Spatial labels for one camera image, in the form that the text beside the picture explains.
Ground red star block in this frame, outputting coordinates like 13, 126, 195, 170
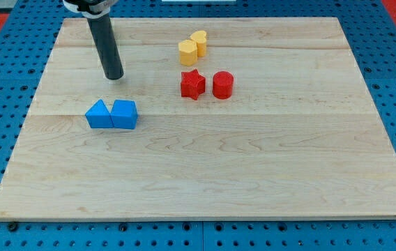
181, 69, 206, 100

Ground light wooden board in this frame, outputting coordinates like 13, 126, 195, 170
0, 17, 396, 222

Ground yellow pentagon block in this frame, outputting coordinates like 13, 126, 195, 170
178, 40, 198, 66

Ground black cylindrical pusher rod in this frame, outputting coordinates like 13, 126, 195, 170
87, 14, 124, 80

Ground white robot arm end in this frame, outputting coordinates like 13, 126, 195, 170
62, 0, 119, 19

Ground blue triangle block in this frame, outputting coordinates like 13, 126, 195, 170
85, 99, 114, 129

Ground yellow heart block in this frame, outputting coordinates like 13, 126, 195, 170
190, 30, 207, 57

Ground blue cube block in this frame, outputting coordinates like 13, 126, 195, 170
111, 100, 138, 130

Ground red cylinder block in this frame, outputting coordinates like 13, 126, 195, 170
212, 71, 234, 99

